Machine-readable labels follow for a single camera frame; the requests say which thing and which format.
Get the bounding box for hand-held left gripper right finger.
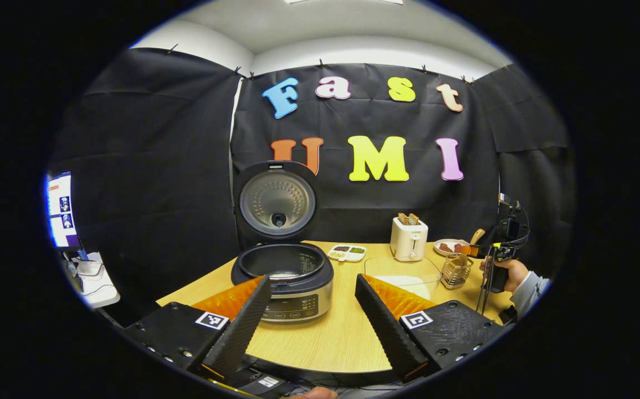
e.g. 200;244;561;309
355;273;504;383

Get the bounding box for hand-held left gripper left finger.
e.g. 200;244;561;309
125;274;272;380

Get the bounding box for wooden spoon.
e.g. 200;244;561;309
450;229;487;275

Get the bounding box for metal wire chopstick holder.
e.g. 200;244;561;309
441;254;473;290

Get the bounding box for white rice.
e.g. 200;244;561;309
378;275;437;290

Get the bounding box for dark grey rice cooker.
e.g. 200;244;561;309
231;160;335;324

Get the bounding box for white round plate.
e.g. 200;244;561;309
434;239;471;257

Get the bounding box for clear glass tray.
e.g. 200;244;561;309
364;257;443;300

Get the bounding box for white toaster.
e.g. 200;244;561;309
390;216;428;262

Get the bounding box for white divided dish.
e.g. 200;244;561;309
327;244;367;262

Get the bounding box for white side table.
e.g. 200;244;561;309
65;252;121;309

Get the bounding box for computer monitor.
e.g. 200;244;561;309
47;172;81;249

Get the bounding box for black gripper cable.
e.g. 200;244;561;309
475;258;500;315

